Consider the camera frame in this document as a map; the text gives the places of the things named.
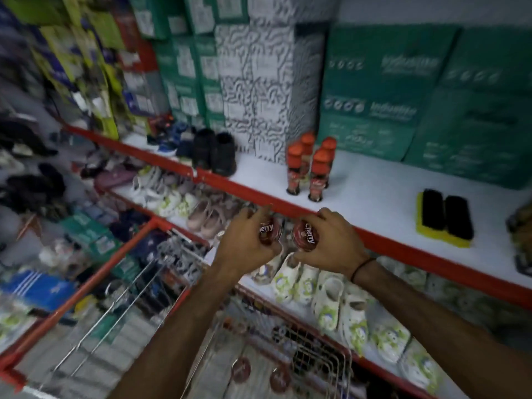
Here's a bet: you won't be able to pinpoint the purple shoe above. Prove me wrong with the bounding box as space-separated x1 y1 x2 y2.
93 168 139 194

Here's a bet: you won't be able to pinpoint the yellow brush packaging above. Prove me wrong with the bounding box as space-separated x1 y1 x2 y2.
416 192 472 249

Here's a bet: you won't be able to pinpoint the blue sandals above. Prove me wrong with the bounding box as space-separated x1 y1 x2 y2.
146 115 193 157

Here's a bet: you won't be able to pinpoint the large green cardboard carton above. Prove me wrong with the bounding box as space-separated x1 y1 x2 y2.
404 26 532 190
317 24 459 163

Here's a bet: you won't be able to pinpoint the person's right hand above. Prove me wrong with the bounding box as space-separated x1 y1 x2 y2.
292 207 373 281

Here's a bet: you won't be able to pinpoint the row of white printed clogs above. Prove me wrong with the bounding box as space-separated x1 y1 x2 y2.
250 244 446 396

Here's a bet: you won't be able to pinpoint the person's left forearm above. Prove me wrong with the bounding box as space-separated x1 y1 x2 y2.
107 264 239 399

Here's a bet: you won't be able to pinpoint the orange capped polish bottle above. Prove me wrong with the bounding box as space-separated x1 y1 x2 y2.
286 143 304 196
308 149 332 203

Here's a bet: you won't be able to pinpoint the pile of dark shoes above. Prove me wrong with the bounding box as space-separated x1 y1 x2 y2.
0 111 69 218

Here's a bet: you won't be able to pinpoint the person's right forearm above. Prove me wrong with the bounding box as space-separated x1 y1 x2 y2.
353 262 532 399

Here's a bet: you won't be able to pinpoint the red framed wire shopping cart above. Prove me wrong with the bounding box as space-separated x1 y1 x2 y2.
0 217 355 399

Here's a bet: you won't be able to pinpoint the black shoe brush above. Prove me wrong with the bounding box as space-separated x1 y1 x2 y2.
421 189 445 232
444 195 475 241

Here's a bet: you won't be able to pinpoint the person's left hand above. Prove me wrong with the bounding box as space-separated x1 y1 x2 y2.
213 205 284 280

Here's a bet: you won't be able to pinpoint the rack of hanging packets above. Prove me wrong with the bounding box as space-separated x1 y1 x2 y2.
0 0 168 140

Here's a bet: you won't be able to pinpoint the blue striped shoe box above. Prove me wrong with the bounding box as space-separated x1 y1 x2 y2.
0 269 78 313

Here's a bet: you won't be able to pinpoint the pink shoe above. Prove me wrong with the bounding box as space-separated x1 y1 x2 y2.
186 197 213 233
200 203 234 241

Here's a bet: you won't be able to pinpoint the brown packaged item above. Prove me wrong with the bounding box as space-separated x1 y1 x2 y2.
505 200 532 277

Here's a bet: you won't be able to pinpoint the group of white sneakers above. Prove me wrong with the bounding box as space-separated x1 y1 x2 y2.
130 165 201 219

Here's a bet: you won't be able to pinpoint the green shoe box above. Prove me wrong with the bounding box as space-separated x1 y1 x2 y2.
62 211 122 264

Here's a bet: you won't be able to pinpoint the round dark red polish tin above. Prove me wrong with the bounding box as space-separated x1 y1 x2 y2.
258 218 284 246
269 366 292 394
231 357 252 385
292 220 320 253

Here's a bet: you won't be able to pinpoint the stack of black-white patterned boxes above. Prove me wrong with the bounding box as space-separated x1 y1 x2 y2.
214 0 340 165

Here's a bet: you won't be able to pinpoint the stack of small green boxes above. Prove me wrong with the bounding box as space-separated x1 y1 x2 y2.
128 0 251 133

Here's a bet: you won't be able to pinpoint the red edged white shelf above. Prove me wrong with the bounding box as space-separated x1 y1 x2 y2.
62 124 532 311

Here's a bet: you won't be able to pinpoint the black wristband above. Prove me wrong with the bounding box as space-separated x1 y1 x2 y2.
350 257 377 284

